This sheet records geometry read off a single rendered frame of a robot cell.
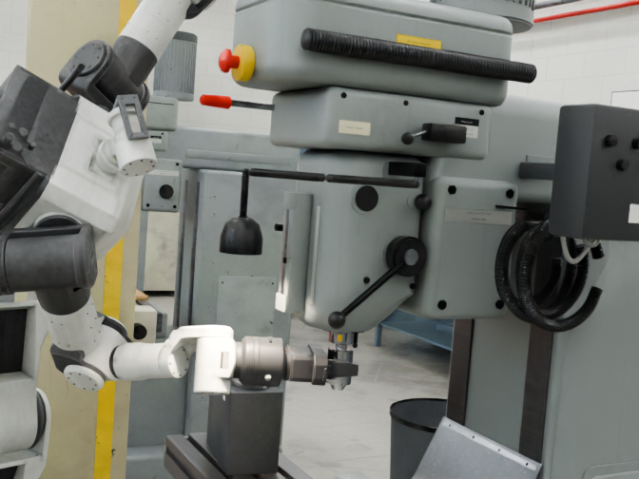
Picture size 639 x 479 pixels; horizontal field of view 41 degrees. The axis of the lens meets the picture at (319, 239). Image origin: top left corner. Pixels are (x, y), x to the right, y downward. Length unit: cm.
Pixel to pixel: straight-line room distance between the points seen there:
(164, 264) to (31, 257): 855
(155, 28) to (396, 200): 62
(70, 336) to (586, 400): 96
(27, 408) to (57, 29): 159
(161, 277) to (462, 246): 857
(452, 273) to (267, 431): 63
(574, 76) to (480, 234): 577
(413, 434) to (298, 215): 209
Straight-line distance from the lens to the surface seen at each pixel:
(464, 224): 153
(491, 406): 181
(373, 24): 142
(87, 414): 327
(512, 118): 160
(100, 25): 316
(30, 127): 155
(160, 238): 993
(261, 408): 191
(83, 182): 153
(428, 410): 384
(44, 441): 197
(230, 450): 192
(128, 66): 173
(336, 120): 138
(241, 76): 143
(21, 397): 190
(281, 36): 137
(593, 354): 169
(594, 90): 710
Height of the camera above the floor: 159
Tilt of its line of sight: 5 degrees down
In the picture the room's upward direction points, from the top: 4 degrees clockwise
